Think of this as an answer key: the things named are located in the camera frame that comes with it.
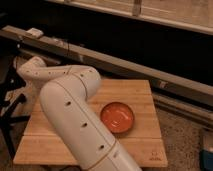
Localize orange ceramic bowl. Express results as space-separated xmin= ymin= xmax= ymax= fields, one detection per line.
xmin=100 ymin=102 xmax=134 ymax=134

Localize small white box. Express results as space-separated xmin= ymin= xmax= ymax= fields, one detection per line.
xmin=26 ymin=28 xmax=43 ymax=38

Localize black tripod stand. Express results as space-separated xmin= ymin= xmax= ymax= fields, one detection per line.
xmin=0 ymin=54 xmax=31 ymax=161

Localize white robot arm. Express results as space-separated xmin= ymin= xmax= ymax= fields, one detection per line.
xmin=18 ymin=56 xmax=142 ymax=171

